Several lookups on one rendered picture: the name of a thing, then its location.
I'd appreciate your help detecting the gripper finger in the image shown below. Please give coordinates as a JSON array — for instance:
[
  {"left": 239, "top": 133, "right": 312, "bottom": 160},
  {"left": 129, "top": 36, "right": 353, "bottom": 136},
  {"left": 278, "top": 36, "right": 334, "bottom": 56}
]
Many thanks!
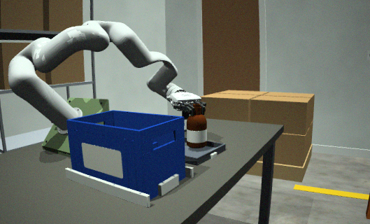
[
  {"left": 173, "top": 101, "right": 194, "bottom": 116},
  {"left": 193, "top": 101, "right": 206, "bottom": 115}
]

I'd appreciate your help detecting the blue plastic crate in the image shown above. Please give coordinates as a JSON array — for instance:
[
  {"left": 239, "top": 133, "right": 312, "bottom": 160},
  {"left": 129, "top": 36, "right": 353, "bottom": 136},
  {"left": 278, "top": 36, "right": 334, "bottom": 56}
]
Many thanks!
[{"left": 69, "top": 110, "right": 185, "bottom": 200}]

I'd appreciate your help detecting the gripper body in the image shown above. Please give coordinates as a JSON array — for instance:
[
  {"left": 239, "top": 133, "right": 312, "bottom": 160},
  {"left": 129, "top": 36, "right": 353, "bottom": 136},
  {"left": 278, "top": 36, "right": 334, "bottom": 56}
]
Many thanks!
[{"left": 170, "top": 90, "right": 201, "bottom": 106}]

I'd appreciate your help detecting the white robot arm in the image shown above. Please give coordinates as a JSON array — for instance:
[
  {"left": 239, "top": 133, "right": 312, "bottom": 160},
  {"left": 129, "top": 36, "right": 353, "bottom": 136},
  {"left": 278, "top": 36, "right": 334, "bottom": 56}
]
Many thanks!
[{"left": 8, "top": 21, "right": 182, "bottom": 135}]

